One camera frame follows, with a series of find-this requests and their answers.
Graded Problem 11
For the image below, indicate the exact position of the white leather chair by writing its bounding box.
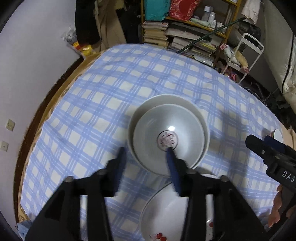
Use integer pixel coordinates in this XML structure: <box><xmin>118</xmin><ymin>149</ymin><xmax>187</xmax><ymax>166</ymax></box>
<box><xmin>263</xmin><ymin>1</ymin><xmax>295</xmax><ymax>111</ymax></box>

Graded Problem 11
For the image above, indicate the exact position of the yellow snack bag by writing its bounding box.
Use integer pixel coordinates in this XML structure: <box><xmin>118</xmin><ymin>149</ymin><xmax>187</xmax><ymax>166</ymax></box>
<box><xmin>72</xmin><ymin>41</ymin><xmax>95</xmax><ymax>58</ymax></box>

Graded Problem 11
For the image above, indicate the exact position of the blue white checkered tablecloth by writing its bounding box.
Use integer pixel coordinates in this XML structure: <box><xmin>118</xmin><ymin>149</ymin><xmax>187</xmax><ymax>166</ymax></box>
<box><xmin>21</xmin><ymin>44</ymin><xmax>281</xmax><ymax>240</ymax></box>

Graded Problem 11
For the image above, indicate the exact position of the red patterned small bowl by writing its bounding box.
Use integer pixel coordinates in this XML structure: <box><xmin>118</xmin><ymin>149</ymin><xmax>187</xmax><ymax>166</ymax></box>
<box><xmin>270</xmin><ymin>129</ymin><xmax>283</xmax><ymax>143</ymax></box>

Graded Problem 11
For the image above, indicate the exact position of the white cherry plate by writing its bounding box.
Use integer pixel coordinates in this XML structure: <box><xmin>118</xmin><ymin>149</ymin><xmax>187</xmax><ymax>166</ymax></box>
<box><xmin>139</xmin><ymin>173</ymin><xmax>219</xmax><ymax>241</ymax></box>

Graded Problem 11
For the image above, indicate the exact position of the wall socket upper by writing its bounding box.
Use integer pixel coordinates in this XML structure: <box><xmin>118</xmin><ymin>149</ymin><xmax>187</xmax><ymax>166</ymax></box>
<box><xmin>6</xmin><ymin>119</ymin><xmax>15</xmax><ymax>132</ymax></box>

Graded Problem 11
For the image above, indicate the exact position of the white bowl red seal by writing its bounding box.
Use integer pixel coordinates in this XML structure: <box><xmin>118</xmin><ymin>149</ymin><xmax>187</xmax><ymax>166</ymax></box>
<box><xmin>132</xmin><ymin>104</ymin><xmax>205</xmax><ymax>177</ymax></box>

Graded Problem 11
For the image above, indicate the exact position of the person's right hand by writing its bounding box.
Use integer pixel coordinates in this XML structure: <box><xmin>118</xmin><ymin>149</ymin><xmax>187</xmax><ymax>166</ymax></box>
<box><xmin>267</xmin><ymin>184</ymin><xmax>282</xmax><ymax>228</ymax></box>

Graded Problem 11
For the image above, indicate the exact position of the white metal trolley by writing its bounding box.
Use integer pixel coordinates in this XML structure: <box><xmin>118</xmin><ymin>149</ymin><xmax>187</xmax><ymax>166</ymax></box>
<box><xmin>221</xmin><ymin>30</ymin><xmax>265</xmax><ymax>84</ymax></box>

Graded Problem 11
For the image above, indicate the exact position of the stack of books left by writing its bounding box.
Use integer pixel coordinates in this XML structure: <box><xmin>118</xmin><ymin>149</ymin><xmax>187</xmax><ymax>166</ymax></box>
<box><xmin>142</xmin><ymin>21</ymin><xmax>169</xmax><ymax>48</ymax></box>

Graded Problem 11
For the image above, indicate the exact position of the red bag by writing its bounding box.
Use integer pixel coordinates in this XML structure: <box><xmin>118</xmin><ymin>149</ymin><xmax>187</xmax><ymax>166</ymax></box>
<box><xmin>169</xmin><ymin>0</ymin><xmax>202</xmax><ymax>21</ymax></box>

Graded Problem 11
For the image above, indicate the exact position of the green black pole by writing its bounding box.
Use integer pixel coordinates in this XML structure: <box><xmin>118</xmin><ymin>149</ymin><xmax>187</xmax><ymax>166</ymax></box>
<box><xmin>177</xmin><ymin>17</ymin><xmax>246</xmax><ymax>54</ymax></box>

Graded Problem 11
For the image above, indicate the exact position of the yellow wooden shelf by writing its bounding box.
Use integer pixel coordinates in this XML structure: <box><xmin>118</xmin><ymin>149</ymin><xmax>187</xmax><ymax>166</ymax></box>
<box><xmin>140</xmin><ymin>1</ymin><xmax>241</xmax><ymax>67</ymax></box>

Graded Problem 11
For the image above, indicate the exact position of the stack of books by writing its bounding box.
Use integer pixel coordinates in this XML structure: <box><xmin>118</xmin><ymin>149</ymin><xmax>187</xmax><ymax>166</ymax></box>
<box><xmin>142</xmin><ymin>21</ymin><xmax>169</xmax><ymax>48</ymax></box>
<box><xmin>165</xmin><ymin>21</ymin><xmax>224</xmax><ymax>67</ymax></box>

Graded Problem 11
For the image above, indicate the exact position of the teal bag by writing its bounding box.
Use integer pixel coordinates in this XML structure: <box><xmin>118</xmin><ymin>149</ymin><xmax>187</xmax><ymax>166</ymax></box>
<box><xmin>144</xmin><ymin>0</ymin><xmax>171</xmax><ymax>22</ymax></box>

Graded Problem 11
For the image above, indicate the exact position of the wall socket lower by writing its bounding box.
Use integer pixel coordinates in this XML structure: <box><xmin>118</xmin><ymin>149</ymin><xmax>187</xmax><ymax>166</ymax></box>
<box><xmin>0</xmin><ymin>141</ymin><xmax>9</xmax><ymax>152</ymax></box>

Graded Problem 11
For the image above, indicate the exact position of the wall socket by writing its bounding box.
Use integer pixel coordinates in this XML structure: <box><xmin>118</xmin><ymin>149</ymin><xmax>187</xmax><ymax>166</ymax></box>
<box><xmin>0</xmin><ymin>141</ymin><xmax>9</xmax><ymax>152</ymax></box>
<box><xmin>6</xmin><ymin>119</ymin><xmax>15</xmax><ymax>132</ymax></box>

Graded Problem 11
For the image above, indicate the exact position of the large white bowl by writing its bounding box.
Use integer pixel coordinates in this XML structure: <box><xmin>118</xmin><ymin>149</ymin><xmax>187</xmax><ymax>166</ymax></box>
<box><xmin>127</xmin><ymin>94</ymin><xmax>210</xmax><ymax>177</ymax></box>

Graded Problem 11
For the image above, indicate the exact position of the blue fluffy towel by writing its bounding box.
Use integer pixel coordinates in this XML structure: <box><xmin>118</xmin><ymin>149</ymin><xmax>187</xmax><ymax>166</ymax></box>
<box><xmin>17</xmin><ymin>220</ymin><xmax>33</xmax><ymax>240</ymax></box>

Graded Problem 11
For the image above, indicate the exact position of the stack of books right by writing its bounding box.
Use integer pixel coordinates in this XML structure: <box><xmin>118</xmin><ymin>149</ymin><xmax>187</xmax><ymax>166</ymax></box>
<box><xmin>165</xmin><ymin>21</ymin><xmax>224</xmax><ymax>67</ymax></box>

